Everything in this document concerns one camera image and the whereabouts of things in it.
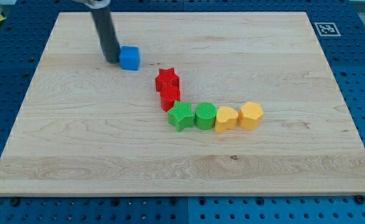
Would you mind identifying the blue cube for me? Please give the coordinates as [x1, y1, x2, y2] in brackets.
[119, 46, 140, 71]

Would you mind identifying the green star block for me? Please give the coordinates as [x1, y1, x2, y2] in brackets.
[167, 100, 195, 132]

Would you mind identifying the red cylinder block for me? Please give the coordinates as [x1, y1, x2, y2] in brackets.
[160, 86, 180, 112]

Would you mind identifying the green cylinder block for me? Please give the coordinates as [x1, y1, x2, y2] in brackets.
[195, 102, 217, 130]

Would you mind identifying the red star block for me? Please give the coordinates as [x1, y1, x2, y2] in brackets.
[155, 68, 180, 92]

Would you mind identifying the light wooden board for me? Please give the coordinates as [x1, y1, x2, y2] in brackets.
[0, 12, 365, 197]

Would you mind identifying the yellow heart block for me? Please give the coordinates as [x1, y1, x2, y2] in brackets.
[214, 106, 239, 133]

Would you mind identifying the yellow hexagon block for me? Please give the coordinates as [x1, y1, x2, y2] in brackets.
[238, 101, 264, 130]

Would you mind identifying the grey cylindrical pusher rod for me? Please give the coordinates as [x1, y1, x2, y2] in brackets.
[91, 7, 119, 64]

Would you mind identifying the white fiducial marker tag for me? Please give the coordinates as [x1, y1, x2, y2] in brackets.
[314, 22, 341, 37]

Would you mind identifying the silver rod mount flange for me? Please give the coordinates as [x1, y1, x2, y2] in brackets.
[73, 0, 111, 9]

